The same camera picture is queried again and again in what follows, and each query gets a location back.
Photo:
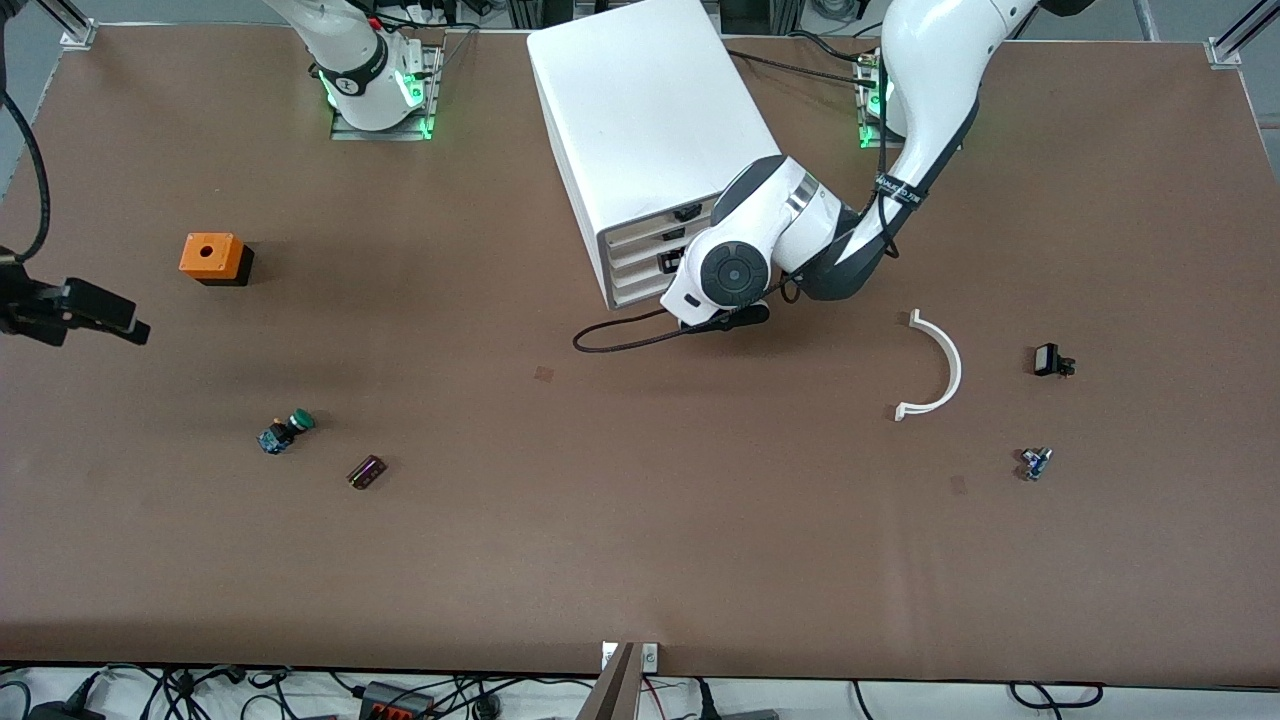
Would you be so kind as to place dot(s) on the green push button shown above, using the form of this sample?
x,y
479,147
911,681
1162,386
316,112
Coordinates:
x,y
285,432

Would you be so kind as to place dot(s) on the white mount bracket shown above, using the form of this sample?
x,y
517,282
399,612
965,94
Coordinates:
x,y
608,655
650,656

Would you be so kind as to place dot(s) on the small blue component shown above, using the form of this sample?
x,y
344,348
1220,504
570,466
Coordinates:
x,y
1034,464

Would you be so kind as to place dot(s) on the small purple block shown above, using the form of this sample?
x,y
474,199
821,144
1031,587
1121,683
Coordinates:
x,y
366,473

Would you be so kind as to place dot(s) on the orange box with hole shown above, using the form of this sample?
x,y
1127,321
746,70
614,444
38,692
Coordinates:
x,y
215,255

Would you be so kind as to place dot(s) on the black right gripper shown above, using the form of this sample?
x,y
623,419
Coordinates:
x,y
28,308

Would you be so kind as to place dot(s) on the black orange power strip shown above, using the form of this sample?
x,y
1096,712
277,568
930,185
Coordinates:
x,y
395,702

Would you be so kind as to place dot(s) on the white curved bracket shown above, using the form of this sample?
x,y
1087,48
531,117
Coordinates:
x,y
952,365

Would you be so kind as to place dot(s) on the white latch drawer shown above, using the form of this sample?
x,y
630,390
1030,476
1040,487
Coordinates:
x,y
640,233

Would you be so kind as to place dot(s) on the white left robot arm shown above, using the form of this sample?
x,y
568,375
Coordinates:
x,y
930,80

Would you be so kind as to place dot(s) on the black power adapter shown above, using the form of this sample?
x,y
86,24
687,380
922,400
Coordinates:
x,y
60,712

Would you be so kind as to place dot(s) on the small black component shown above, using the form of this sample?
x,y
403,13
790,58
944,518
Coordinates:
x,y
1047,359

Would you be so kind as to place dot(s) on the grey camera post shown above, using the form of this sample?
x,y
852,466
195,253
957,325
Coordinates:
x,y
612,695

